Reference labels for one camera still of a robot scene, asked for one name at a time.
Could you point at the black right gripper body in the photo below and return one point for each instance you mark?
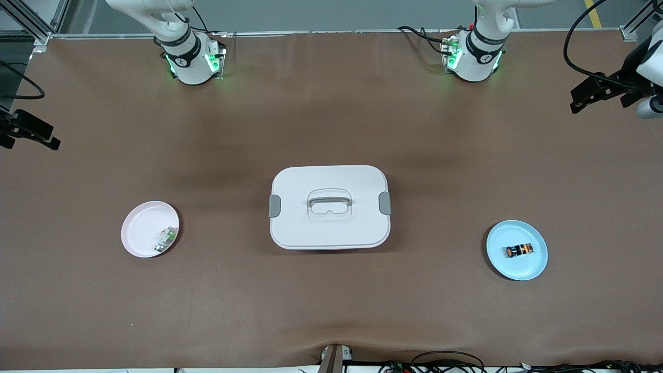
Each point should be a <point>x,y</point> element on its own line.
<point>10,126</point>

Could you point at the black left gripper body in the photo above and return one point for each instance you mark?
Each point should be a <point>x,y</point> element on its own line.
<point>628,70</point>

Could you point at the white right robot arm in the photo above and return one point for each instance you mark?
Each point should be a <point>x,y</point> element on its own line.
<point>189,67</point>

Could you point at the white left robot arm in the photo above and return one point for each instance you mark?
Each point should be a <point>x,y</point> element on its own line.
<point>481,62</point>

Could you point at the pale pink round plate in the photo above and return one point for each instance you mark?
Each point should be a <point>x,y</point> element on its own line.
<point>142,228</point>

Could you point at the light blue round plate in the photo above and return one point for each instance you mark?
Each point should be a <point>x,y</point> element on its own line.
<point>518,267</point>

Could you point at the grey box latch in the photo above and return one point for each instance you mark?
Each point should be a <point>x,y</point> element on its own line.
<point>385,203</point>
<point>274,206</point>

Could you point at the white lidded storage box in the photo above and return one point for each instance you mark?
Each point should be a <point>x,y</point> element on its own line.
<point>331,233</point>

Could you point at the brown table mat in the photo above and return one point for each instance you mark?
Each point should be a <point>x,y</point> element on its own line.
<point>331,311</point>

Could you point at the aluminium frame post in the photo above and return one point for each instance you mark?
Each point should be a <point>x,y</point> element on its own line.
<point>36,28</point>
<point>639,20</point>

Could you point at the white green push-button switch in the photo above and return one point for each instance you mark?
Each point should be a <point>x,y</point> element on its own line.
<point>166,239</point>

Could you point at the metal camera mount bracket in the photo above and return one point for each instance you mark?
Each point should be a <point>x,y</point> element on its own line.
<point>331,360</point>

